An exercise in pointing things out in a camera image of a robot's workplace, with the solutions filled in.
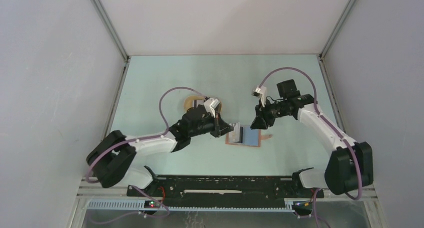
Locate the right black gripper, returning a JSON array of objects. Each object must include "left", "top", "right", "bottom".
[{"left": 250, "top": 98, "right": 290, "bottom": 130}]

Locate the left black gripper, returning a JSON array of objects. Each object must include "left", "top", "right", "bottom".
[{"left": 188, "top": 109, "right": 233, "bottom": 137}]

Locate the brown leather card holder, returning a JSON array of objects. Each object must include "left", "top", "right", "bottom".
[{"left": 225, "top": 124, "right": 273, "bottom": 147}]

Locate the black credit card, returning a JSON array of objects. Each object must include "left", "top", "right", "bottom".
[{"left": 237, "top": 126, "right": 244, "bottom": 143}]

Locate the beige oval card tray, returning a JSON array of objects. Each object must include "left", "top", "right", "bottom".
[{"left": 183, "top": 95, "right": 222, "bottom": 114}]

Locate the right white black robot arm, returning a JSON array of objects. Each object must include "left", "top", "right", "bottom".
[{"left": 250, "top": 80, "right": 374, "bottom": 197}]

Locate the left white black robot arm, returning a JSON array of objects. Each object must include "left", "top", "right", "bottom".
[{"left": 86, "top": 105, "right": 234, "bottom": 196}]

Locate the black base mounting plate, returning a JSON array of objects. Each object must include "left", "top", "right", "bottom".
[{"left": 126, "top": 175, "right": 315, "bottom": 208}]

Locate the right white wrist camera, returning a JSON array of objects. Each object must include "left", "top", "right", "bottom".
[{"left": 251, "top": 86, "right": 267, "bottom": 107}]

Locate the aluminium frame rail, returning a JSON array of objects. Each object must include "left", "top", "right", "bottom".
[{"left": 76, "top": 176, "right": 379, "bottom": 214}]

